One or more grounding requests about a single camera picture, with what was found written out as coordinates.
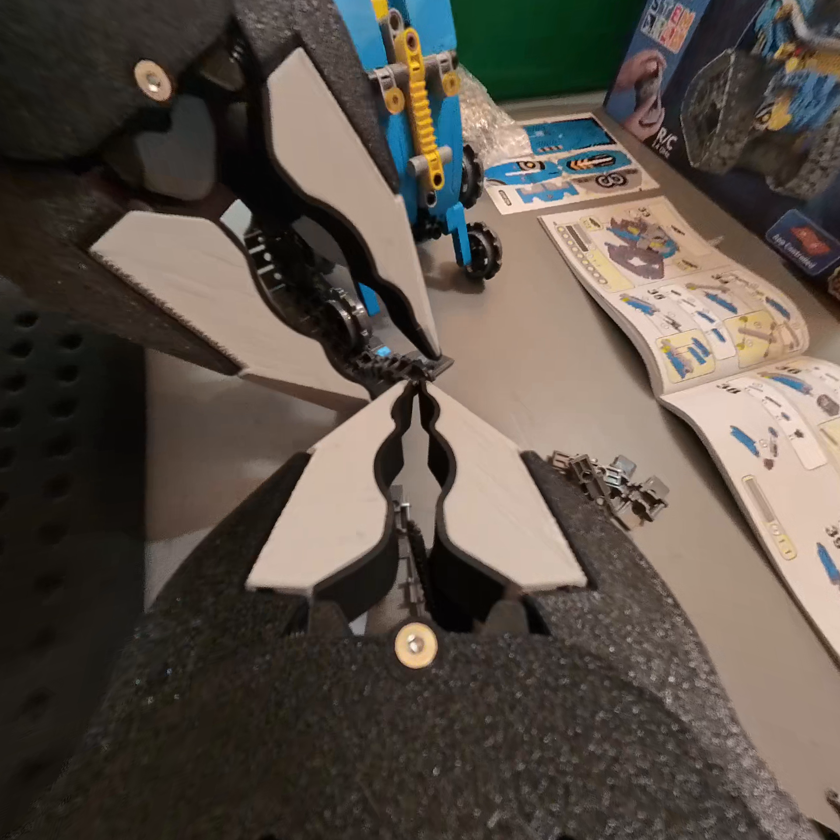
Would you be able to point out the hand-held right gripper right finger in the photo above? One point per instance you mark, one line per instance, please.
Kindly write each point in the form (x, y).
(505, 518)

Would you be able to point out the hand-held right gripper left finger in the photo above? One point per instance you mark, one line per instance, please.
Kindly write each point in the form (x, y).
(328, 518)

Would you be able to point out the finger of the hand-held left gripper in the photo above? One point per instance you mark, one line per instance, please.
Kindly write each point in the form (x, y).
(197, 295)
(341, 170)

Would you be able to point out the blue toy robot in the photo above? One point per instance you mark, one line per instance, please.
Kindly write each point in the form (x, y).
(420, 164)

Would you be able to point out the pile of grey track links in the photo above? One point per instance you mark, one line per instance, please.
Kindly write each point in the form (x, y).
(610, 485)

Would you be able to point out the grey desk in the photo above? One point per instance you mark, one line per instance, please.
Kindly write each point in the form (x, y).
(558, 367)

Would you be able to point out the bubble wrap bag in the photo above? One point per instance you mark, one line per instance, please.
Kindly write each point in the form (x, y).
(485, 124)

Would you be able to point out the blue sticker sheet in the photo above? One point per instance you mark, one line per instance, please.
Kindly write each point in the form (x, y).
(571, 164)

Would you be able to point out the green plastic bin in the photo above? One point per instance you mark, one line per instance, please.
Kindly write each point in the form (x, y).
(544, 46)

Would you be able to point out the black perforated pad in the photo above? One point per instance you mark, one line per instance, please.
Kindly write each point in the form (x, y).
(59, 525)

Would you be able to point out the instruction booklet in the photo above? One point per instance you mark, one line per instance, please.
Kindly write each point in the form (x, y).
(709, 315)

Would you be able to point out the dark blue robot kit box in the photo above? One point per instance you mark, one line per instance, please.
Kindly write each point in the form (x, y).
(735, 98)

